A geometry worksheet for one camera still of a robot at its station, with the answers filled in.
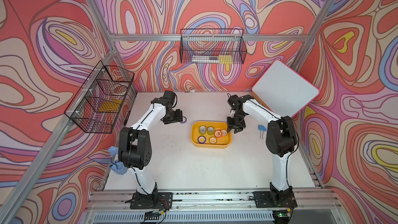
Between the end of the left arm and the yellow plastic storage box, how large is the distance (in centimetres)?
16

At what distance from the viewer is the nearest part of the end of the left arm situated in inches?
26.7

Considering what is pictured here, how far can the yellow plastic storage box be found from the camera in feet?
3.06
